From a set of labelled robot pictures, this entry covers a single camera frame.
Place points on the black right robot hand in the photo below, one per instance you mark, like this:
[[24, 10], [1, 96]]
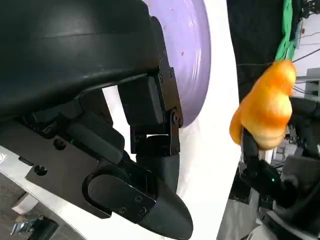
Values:
[[295, 180]]

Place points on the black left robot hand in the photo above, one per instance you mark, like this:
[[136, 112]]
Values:
[[62, 62]]

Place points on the orange toy bread roll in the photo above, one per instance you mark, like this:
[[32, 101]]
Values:
[[267, 107]]

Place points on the grey metal cabinet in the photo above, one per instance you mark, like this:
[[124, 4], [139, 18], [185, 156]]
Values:
[[311, 82]]

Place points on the lilac plate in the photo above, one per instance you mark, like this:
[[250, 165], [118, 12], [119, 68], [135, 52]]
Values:
[[190, 50]]

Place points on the green cloth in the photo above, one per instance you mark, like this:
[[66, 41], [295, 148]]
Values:
[[286, 42]]

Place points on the black backdrop cloth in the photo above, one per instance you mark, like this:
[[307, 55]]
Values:
[[252, 32]]

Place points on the crumpled silver foil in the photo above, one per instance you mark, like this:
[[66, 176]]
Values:
[[25, 225]]

